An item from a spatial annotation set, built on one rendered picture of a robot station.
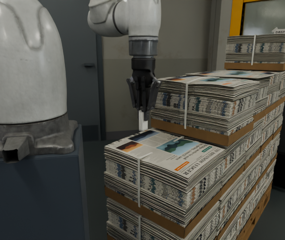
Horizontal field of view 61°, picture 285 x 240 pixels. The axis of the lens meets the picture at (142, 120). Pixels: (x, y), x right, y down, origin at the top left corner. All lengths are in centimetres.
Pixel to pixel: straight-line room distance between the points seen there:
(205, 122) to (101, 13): 54
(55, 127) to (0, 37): 17
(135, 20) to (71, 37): 247
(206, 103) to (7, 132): 70
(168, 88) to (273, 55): 91
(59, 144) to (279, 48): 153
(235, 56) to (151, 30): 118
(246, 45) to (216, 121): 96
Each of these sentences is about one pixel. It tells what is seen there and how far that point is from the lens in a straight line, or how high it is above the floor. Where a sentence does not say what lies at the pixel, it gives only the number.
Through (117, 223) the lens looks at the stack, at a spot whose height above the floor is 50.
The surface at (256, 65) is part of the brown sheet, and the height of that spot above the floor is 109.
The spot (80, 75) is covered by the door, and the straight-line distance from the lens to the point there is 317.
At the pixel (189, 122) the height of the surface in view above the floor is 90.
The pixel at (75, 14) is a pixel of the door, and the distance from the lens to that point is 319.
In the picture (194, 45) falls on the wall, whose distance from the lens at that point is 351.
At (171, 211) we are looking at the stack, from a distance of 83.
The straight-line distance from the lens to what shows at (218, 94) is 93.
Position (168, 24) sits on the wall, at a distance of 339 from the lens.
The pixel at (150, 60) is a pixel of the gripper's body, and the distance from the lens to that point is 74.
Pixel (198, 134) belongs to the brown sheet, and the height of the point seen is 86.
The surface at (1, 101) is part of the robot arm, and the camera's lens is 46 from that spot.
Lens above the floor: 118
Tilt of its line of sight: 16 degrees down
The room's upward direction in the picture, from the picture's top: straight up
